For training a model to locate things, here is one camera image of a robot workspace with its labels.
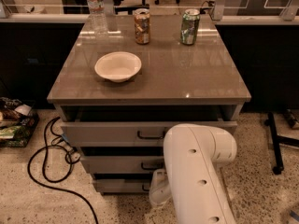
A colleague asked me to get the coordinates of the grey drawer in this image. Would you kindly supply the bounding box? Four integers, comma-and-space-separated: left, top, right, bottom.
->
62, 122, 236, 147
80, 156, 164, 174
93, 179, 150, 194

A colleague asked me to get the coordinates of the black floor cable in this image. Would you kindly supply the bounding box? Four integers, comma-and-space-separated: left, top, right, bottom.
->
27, 116, 100, 224

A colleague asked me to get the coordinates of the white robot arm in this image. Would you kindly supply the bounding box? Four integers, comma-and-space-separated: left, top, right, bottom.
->
149, 124, 237, 224

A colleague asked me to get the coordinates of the grey drawer cabinet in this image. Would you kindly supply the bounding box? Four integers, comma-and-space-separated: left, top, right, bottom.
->
48, 15, 250, 181

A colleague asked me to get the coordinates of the grey top drawer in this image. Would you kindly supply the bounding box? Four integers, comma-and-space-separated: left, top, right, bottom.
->
62, 122, 236, 147

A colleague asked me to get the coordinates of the black stand leg with caster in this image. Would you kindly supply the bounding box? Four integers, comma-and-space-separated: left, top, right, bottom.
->
264, 112, 299, 175

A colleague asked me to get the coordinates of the grey bottom drawer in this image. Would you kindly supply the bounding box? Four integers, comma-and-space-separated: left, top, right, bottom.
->
93, 179, 150, 194

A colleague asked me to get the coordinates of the orange soda can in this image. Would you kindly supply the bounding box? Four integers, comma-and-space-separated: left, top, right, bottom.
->
134, 8, 150, 45

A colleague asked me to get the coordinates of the box of snack bags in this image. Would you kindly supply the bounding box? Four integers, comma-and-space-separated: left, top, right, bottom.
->
0, 97, 39, 147

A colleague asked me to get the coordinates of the grey middle drawer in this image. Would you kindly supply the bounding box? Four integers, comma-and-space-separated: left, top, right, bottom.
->
80, 156, 164, 174

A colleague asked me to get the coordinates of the green soda can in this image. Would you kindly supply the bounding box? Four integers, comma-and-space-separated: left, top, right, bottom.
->
180, 8, 200, 45

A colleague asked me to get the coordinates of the white paper bowl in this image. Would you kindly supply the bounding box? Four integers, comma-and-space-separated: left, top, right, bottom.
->
94, 51, 142, 83

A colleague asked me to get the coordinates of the clear plastic water bottle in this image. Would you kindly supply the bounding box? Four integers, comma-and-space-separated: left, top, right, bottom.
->
86, 0, 107, 35

